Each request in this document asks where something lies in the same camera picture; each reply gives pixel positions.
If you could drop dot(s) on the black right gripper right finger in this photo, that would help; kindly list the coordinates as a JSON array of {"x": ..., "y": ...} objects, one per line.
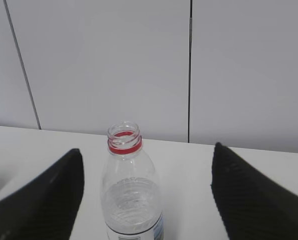
[{"x": 251, "y": 205}]

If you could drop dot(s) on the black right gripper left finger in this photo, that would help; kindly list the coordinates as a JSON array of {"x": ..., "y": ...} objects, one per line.
[{"x": 46, "y": 208}]

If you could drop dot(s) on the clear water bottle red label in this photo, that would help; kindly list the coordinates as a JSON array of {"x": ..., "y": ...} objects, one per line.
[{"x": 131, "y": 198}]

